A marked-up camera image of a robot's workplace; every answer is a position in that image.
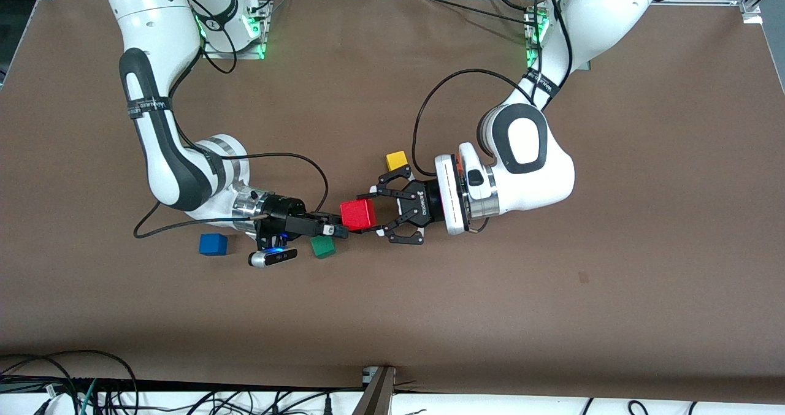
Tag red wooden block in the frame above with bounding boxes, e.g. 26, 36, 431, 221
340, 199, 377, 232

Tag blue wooden block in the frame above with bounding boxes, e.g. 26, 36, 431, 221
199, 233, 229, 257

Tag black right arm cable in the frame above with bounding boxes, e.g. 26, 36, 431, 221
134, 0, 329, 239

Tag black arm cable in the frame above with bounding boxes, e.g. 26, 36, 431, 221
134, 0, 329, 239
413, 0, 572, 177

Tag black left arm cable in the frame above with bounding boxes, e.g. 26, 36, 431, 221
413, 0, 572, 177

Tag grey metal post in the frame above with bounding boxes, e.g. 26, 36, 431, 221
351, 366, 397, 415

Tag black base cable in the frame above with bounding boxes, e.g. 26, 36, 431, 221
420, 0, 534, 25
484, 0, 540, 14

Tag black looped cable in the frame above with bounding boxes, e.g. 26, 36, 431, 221
0, 350, 139, 415

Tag teal cable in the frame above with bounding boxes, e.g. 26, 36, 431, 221
78, 378, 99, 415

